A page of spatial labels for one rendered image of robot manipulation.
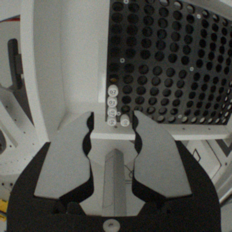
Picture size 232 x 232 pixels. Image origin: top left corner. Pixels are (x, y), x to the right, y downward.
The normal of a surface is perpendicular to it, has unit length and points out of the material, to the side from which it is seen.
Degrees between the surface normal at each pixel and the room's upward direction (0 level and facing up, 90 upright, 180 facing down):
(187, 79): 0
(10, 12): 0
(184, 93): 0
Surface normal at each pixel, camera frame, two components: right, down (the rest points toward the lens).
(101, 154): -0.04, 0.48
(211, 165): -1.00, -0.04
